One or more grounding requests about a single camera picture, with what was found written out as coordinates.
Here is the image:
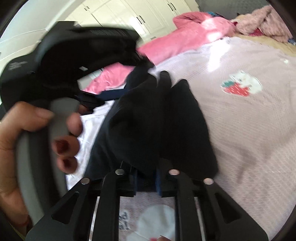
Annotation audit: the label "pink fuzzy blanket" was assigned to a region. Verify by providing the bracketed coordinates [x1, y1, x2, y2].
[231, 5, 293, 43]

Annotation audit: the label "pink duvet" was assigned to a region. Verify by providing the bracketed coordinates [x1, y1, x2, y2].
[84, 11, 235, 94]

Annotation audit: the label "yellow bed pad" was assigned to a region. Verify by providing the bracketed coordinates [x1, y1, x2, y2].
[231, 14, 295, 57]

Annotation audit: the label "white wardrobe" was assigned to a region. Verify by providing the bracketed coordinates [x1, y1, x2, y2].
[0, 0, 200, 93]

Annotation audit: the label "lilac strawberry bed sheet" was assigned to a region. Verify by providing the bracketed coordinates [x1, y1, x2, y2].
[66, 36, 296, 241]

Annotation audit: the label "left hand red nails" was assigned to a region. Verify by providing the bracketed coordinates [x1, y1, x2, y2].
[0, 101, 84, 232]

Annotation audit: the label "grey quilted headboard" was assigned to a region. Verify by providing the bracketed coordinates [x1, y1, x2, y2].
[196, 0, 269, 16]

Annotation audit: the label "black orange printed garment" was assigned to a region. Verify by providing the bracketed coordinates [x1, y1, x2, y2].
[85, 66, 218, 192]

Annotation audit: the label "right hand dark nails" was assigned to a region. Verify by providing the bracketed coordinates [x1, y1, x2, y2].
[157, 235, 171, 241]

